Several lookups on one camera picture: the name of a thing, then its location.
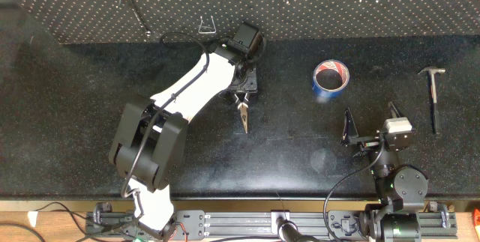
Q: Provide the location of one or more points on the wrench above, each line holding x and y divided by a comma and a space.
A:
137, 13

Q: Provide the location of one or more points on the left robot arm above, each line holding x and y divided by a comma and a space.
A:
198, 84

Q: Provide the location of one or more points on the mounting rail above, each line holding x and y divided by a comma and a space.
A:
240, 224

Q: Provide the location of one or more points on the black pegboard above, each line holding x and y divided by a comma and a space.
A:
307, 13

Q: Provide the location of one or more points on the hammer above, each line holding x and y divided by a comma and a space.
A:
434, 92

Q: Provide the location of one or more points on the roll of blue tape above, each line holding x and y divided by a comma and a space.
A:
330, 93

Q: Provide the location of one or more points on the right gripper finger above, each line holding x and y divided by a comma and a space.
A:
350, 126
393, 111

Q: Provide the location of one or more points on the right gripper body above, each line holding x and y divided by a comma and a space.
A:
365, 140

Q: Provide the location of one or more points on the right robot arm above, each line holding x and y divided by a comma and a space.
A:
408, 187

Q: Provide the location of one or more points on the black and white pliers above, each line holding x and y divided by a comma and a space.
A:
244, 116

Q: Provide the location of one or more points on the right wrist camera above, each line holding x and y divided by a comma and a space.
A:
397, 125

